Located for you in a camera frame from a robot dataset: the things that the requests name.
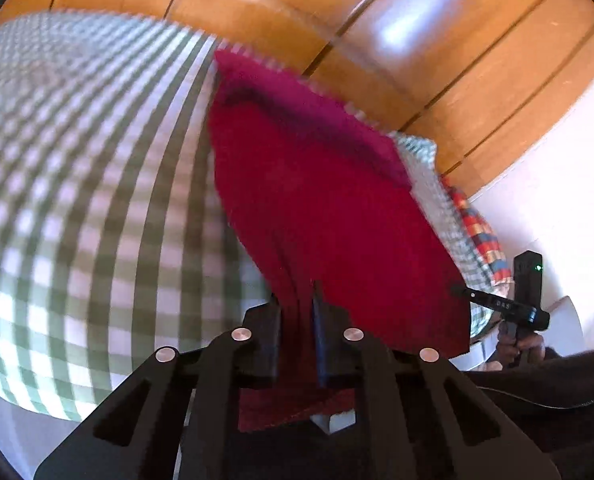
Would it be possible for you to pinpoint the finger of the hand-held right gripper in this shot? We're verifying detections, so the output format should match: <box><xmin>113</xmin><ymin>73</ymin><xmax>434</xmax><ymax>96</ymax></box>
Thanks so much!
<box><xmin>449</xmin><ymin>284</ymin><xmax>500</xmax><ymax>312</ymax></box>

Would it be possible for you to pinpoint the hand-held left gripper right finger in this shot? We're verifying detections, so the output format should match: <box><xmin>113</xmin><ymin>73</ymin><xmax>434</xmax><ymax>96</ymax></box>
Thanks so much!
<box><xmin>311</xmin><ymin>280</ymin><xmax>562</xmax><ymax>480</ymax></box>

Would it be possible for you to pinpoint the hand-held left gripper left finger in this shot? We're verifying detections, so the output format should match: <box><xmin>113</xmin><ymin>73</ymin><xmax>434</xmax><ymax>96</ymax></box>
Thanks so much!
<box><xmin>33</xmin><ymin>294</ymin><xmax>284</xmax><ymax>480</ymax></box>

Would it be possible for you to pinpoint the dark red garment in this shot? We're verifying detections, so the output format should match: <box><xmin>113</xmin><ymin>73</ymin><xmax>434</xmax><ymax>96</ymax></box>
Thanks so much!
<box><xmin>208</xmin><ymin>50</ymin><xmax>472</xmax><ymax>433</ymax></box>

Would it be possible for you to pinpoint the person's right forearm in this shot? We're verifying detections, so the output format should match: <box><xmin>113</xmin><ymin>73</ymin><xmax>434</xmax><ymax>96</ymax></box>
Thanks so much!
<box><xmin>469</xmin><ymin>342</ymin><xmax>594</xmax><ymax>480</ymax></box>

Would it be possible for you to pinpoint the person's right hand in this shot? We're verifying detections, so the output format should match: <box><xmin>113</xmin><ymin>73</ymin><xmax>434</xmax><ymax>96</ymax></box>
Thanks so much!
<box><xmin>497</xmin><ymin>319</ymin><xmax>548</xmax><ymax>367</ymax></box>

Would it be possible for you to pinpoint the red plaid pillow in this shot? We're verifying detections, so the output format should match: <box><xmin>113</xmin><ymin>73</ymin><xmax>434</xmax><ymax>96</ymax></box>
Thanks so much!
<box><xmin>439</xmin><ymin>175</ymin><xmax>512</xmax><ymax>286</ymax></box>

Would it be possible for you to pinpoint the green checked bed sheet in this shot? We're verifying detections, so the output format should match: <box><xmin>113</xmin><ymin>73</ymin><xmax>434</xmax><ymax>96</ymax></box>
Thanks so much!
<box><xmin>0</xmin><ymin>10</ymin><xmax>498</xmax><ymax>421</ymax></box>

